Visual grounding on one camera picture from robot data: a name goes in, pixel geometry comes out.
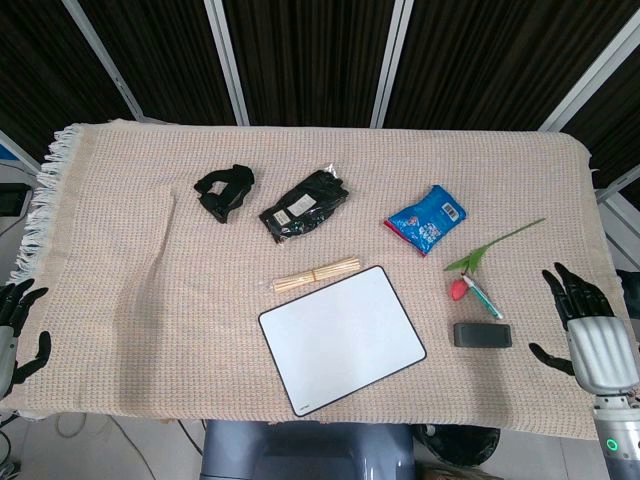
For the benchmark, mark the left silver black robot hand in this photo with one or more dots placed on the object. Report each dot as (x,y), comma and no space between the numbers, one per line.
(6,350)

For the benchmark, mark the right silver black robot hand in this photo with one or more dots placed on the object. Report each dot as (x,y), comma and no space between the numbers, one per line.
(597,350)

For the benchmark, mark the dark grey board eraser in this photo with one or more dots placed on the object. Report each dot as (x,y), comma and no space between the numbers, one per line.
(482,335)

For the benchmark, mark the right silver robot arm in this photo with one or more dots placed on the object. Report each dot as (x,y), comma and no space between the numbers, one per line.
(620,440)

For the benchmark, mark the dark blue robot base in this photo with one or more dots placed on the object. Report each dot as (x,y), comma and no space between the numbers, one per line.
(310,450)

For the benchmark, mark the green marker pen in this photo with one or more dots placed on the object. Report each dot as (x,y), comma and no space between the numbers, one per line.
(482,297)

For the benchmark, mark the black box device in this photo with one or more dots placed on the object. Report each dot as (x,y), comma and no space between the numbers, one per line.
(12,199)

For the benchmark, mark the red artificial tulip green stem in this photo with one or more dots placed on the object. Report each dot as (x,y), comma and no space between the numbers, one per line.
(457,290)

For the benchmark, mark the beige waffle tablecloth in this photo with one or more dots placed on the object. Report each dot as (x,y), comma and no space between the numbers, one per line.
(150,300)

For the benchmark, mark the black round floor object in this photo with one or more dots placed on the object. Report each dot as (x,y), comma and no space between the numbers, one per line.
(460,445)

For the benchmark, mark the blue snack bag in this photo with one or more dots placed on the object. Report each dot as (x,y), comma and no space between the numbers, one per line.
(427,220)

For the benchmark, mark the bundle of wooden sticks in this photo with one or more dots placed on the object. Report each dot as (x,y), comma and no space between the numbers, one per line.
(335,272)

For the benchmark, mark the black crumpled cloth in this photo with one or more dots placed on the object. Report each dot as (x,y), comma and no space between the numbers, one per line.
(240,187)

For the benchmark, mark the yellow rubber band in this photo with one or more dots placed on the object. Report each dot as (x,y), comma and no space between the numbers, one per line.
(315,276)

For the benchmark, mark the clear bag of black parts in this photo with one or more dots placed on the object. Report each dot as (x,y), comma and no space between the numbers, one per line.
(305,205)

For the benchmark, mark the white board with black frame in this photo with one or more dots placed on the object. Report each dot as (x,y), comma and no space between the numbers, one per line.
(342,340)

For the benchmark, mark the white partition post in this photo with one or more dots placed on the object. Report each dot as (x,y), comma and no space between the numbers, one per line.
(392,60)
(590,80)
(105,60)
(227,60)

